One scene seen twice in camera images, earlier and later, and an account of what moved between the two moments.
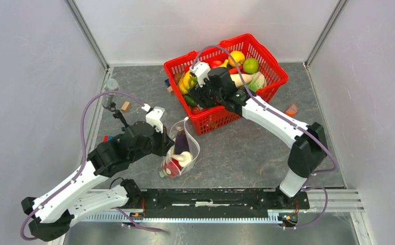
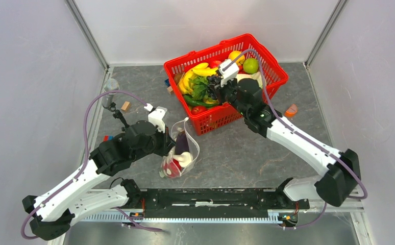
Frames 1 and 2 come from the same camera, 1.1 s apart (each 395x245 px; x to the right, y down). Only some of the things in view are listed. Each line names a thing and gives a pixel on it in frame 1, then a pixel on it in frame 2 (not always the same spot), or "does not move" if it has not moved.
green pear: (250, 66) does not move
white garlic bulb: (184, 158) does not move
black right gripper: (198, 92) to (232, 82)
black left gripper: (166, 142) does not move
